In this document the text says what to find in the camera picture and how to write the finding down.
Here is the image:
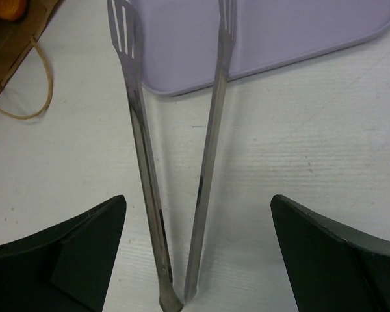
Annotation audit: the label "brown paper bag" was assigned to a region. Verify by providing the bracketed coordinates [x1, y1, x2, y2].
[0, 1, 59, 120]

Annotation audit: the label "lilac plastic tray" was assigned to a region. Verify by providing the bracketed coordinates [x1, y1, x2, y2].
[134, 1, 390, 96]

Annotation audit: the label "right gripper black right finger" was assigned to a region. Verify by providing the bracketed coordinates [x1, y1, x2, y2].
[270, 194, 390, 311]

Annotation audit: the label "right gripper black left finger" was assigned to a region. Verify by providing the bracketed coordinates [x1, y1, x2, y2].
[0, 195, 127, 311]

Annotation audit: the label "steel kitchen tongs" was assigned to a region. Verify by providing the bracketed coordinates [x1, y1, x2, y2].
[107, 1, 237, 311]

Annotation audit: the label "long orange bread loaf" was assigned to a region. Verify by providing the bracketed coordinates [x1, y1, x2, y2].
[0, 0, 28, 21]

